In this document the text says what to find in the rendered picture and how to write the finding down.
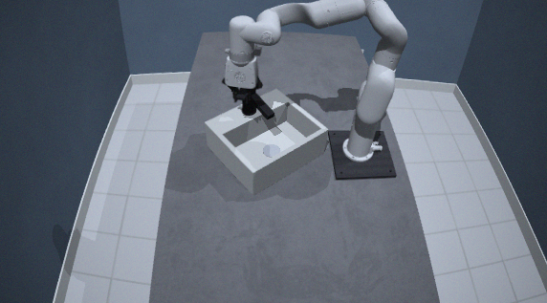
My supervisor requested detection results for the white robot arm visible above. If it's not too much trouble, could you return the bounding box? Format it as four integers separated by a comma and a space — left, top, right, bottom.
225, 0, 407, 162

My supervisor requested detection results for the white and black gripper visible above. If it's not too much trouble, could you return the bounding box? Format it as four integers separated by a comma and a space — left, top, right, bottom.
222, 56, 263, 104

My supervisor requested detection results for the grey rectangular sink basin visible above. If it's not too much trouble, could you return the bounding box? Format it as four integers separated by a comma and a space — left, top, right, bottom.
205, 89, 329, 196

